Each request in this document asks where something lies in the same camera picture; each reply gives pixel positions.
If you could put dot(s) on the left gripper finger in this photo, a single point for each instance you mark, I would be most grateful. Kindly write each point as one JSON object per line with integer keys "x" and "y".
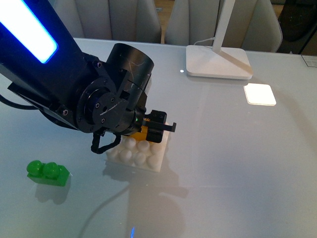
{"x": 155, "y": 122}

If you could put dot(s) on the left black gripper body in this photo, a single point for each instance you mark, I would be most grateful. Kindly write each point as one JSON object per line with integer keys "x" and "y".
{"x": 125, "y": 113}

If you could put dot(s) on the yellow two-stud block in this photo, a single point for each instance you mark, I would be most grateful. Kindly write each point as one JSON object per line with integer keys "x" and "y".
{"x": 140, "y": 135}

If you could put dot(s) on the white studded base plate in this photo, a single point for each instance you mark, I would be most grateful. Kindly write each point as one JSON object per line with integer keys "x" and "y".
{"x": 139, "y": 154}

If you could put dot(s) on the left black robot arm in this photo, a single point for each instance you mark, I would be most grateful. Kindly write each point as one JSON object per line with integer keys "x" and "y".
{"x": 71, "y": 88}

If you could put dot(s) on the green two-stud block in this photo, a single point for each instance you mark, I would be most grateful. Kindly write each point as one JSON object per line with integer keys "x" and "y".
{"x": 47, "y": 173}

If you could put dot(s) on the white desk lamp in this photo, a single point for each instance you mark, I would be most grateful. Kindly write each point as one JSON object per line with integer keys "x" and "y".
{"x": 218, "y": 61}

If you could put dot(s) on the left beige chair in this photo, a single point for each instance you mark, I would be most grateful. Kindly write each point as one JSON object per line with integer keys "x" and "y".
{"x": 122, "y": 20}

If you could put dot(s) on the beige chair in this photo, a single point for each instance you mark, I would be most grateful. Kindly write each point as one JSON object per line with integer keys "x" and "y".
{"x": 122, "y": 20}
{"x": 253, "y": 25}

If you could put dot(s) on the right beige chair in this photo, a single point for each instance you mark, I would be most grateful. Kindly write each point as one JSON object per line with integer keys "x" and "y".
{"x": 253, "y": 25}

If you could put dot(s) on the dark chair at right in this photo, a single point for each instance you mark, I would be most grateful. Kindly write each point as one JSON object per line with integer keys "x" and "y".
{"x": 298, "y": 23}

